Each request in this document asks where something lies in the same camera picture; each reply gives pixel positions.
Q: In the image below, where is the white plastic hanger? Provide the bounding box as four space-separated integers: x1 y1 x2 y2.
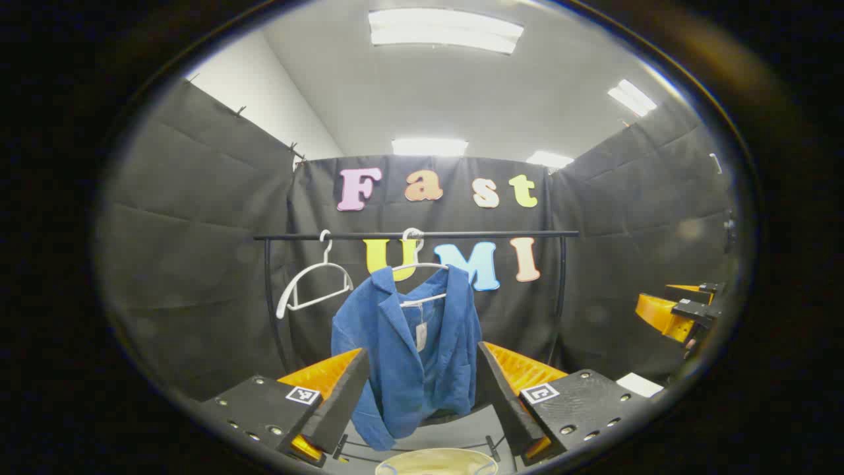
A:
276 230 355 321
392 228 450 309

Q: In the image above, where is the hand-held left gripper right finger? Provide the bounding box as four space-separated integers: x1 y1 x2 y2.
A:
476 341 660 466

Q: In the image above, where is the white cabinet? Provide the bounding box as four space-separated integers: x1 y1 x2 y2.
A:
617 373 664 398

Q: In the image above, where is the black metal clothes rack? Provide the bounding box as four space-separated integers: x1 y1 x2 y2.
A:
253 230 581 462

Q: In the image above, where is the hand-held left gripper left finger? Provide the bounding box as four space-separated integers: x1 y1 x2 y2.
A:
198 348 371 468

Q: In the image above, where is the ceiling light panel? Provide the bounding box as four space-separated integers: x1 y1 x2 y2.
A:
368 8 525 55
391 137 469 157
607 79 658 118
526 150 574 169

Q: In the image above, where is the blue corduroy jacket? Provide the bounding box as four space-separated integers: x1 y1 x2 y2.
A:
330 265 483 453

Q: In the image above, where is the black backdrop cloth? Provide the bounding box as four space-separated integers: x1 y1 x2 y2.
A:
99 76 739 403

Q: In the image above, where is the white round laundry hamper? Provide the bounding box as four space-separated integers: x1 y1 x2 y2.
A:
375 447 500 475

